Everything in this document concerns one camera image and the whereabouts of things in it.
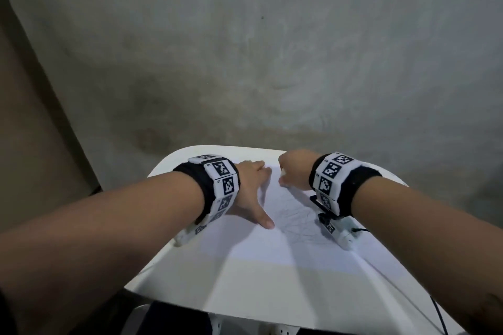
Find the white paper sheet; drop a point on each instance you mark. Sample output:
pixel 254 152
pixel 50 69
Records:
pixel 275 252

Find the person's right forearm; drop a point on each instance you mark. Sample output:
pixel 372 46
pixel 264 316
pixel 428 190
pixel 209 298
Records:
pixel 432 236

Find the person's left leg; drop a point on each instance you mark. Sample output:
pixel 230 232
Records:
pixel 177 321

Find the person's left hand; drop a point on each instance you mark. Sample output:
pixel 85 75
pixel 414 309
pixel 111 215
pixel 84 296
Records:
pixel 249 189

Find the person's right hand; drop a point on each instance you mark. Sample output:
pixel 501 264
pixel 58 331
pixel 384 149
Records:
pixel 298 170

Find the person's left forearm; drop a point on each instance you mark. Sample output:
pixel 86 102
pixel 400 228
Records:
pixel 98 236

